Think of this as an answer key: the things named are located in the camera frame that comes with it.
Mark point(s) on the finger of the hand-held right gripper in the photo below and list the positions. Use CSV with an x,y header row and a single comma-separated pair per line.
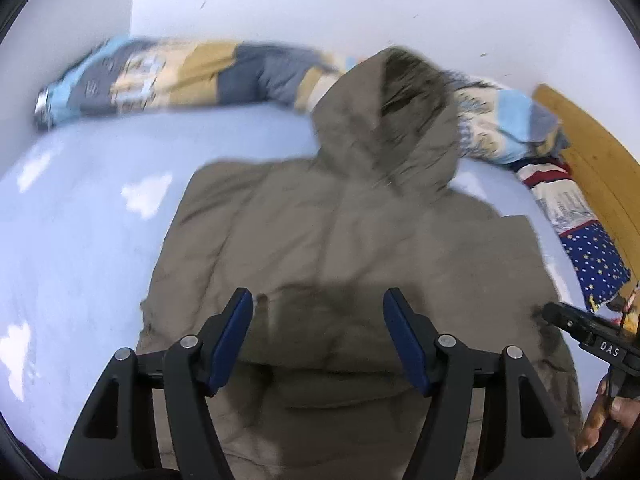
x,y
565,317

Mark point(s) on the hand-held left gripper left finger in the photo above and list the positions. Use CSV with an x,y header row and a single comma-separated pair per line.
x,y
234,340

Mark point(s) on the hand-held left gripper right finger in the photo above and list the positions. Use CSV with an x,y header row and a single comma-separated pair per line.
x,y
406,340

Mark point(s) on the brown hooded quilted jacket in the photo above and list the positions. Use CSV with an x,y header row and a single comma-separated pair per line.
x,y
325,220

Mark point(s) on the person's right hand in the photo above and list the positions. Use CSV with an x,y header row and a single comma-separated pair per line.
x,y
595,420

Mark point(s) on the orange yellow cloth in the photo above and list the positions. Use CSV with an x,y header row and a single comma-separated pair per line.
x,y
631,312

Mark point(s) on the star print pillow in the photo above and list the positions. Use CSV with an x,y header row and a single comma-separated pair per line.
x,y
590,255

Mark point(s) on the wooden headboard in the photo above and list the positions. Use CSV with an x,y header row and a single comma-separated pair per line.
x,y
600,160

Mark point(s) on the patterned fleece blanket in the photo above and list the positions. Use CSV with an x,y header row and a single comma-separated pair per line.
x,y
165,72

